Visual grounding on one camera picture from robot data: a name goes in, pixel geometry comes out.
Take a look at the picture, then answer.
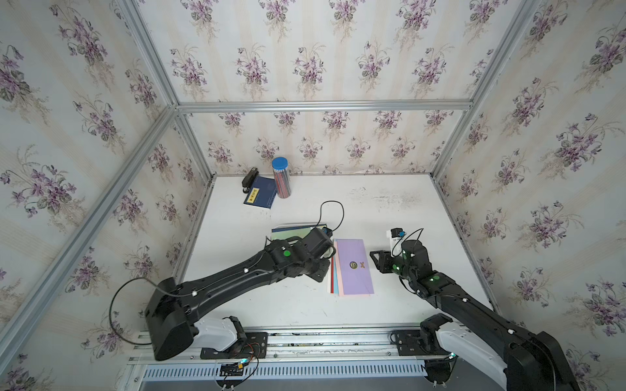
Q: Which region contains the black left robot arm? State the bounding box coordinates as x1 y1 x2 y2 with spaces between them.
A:
145 226 335 361

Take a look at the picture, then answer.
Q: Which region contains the white red-striped envelope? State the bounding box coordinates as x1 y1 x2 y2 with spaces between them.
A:
328 260 335 295

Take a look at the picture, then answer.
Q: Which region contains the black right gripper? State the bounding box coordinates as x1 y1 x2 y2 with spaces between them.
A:
367 246 416 283

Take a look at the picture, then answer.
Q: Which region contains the light green envelope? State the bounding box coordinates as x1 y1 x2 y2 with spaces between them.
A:
271 226 326 241

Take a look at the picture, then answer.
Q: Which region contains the white plastic storage box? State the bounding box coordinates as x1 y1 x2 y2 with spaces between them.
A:
268 223 329 243

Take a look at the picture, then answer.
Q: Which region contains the dark blue book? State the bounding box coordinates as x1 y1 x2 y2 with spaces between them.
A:
244 176 277 209

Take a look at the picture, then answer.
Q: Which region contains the blue-lidded pencil tube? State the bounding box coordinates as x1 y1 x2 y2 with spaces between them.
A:
272 156 292 199

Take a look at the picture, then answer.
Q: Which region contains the black stapler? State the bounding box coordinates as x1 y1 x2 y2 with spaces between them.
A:
241 167 259 194

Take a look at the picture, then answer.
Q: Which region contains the light blue envelope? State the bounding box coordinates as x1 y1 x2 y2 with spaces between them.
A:
332 260 339 296

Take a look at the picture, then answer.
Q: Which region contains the black left camera cable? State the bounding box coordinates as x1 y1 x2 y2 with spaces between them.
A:
315 199 346 240

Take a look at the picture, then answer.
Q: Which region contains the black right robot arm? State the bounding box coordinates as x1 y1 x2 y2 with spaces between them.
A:
369 239 580 390

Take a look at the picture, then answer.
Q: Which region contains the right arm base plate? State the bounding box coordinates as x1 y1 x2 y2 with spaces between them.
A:
390 328 452 357

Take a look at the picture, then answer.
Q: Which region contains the aluminium mounting rail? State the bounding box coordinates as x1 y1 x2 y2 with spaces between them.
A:
128 322 534 365

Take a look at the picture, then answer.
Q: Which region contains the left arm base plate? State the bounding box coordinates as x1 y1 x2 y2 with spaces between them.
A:
200 332 269 360

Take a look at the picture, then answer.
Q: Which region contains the lavender envelope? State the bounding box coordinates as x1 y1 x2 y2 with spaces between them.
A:
335 239 371 279

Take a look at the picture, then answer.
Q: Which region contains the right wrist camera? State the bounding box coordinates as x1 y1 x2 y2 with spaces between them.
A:
386 228 406 251

